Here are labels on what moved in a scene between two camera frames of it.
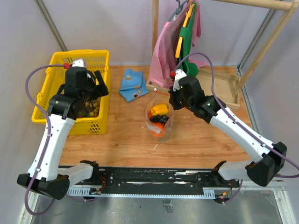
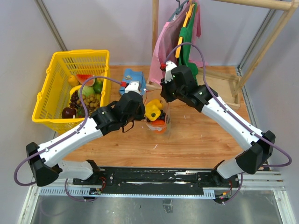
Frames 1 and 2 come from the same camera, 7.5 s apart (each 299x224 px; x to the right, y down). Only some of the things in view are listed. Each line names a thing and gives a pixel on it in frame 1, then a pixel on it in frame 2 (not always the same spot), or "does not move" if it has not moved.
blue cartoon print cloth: [134, 85] does not move
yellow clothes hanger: [188, 14] does not move
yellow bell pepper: [160, 109] to [155, 102]
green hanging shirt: [190, 68] does not move
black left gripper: [101, 89] to [141, 115]
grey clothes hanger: [178, 10] does not move
